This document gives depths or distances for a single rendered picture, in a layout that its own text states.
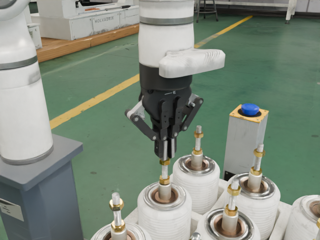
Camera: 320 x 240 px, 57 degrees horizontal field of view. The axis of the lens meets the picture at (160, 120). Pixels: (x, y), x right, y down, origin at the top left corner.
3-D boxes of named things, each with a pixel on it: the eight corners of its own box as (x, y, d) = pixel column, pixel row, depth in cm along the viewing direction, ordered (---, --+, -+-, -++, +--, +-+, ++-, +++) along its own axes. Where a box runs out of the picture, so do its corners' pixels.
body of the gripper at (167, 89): (175, 45, 45) (175, 102, 49) (125, 53, 41) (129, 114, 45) (207, 56, 39) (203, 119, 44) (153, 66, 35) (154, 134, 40)
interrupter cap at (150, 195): (134, 201, 51) (134, 198, 50) (158, 179, 56) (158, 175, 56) (171, 219, 47) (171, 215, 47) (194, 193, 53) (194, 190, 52)
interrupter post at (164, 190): (155, 198, 51) (155, 183, 50) (162, 191, 53) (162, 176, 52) (166, 204, 50) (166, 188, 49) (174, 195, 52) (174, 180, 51)
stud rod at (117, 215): (124, 236, 42) (120, 195, 39) (117, 239, 41) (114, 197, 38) (120, 231, 43) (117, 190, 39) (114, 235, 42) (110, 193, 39)
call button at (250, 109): (237, 115, 68) (238, 107, 67) (243, 109, 71) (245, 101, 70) (255, 119, 66) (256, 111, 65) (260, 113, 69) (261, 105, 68)
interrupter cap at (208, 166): (218, 177, 57) (218, 174, 57) (179, 177, 57) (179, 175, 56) (211, 155, 64) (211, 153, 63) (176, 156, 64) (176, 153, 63)
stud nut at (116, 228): (127, 229, 41) (126, 224, 41) (116, 234, 40) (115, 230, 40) (120, 220, 42) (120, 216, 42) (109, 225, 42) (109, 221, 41)
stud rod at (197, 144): (199, 160, 59) (202, 127, 56) (194, 160, 59) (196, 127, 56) (198, 157, 60) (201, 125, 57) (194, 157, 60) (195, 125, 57)
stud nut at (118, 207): (125, 208, 39) (125, 203, 39) (114, 213, 38) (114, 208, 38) (118, 200, 41) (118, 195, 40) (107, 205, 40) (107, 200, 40)
